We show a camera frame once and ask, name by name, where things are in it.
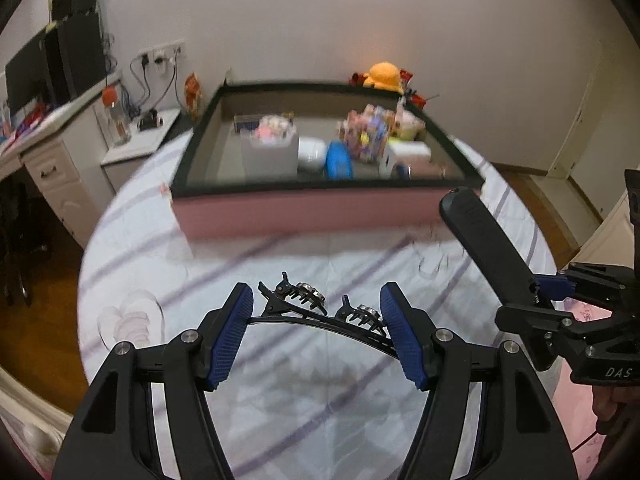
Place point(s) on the white wall power strip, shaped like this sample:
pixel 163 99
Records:
pixel 170 51

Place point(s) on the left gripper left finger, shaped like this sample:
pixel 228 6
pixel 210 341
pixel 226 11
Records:
pixel 113 434

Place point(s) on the pink white block kitty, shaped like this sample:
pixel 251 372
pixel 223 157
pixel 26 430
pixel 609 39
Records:
pixel 274 128

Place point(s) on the white desk with drawers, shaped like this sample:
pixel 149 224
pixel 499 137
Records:
pixel 63 157

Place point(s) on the bottle with orange cap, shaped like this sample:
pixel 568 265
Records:
pixel 117 121

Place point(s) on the black glasses case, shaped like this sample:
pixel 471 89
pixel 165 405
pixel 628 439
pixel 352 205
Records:
pixel 479 233

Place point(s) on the black computer monitor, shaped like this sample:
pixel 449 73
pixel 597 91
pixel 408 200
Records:
pixel 26 75

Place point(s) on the pink and green storage box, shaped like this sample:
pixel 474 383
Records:
pixel 212 198

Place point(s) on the blue highlighter marker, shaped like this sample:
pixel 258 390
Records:
pixel 338 163

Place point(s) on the pig girl figurine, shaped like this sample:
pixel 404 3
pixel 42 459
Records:
pixel 406 125

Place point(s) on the rose gold cylinder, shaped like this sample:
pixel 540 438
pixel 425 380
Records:
pixel 426 170

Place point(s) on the orange octopus plush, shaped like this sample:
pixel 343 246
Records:
pixel 384 76

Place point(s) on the striped white quilt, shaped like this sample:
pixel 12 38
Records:
pixel 299 403

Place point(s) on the black computer tower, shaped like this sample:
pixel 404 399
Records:
pixel 74 56

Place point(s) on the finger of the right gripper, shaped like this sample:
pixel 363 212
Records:
pixel 537 328
pixel 552 287

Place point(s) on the black rhinestone hair clips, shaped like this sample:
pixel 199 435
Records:
pixel 303 304

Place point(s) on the white bedside cabinet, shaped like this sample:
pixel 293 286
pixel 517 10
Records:
pixel 121 162

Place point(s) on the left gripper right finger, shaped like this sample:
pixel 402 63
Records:
pixel 518 436

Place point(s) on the white earbuds case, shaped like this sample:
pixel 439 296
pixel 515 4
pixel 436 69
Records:
pixel 311 153

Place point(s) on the white charger cube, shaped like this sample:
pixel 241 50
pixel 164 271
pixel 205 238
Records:
pixel 398 152

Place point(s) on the person's right hand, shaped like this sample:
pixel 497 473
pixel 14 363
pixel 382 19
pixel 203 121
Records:
pixel 607 401

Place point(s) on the pink pixel block figure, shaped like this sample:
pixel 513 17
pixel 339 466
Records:
pixel 365 134

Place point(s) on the orange snack bag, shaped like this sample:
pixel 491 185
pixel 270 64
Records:
pixel 193 96

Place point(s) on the red toy basket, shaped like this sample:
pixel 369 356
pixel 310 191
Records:
pixel 405 78

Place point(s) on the small black camera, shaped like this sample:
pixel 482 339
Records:
pixel 150 120

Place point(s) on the dark blue card box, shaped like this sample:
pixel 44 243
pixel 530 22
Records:
pixel 246 122

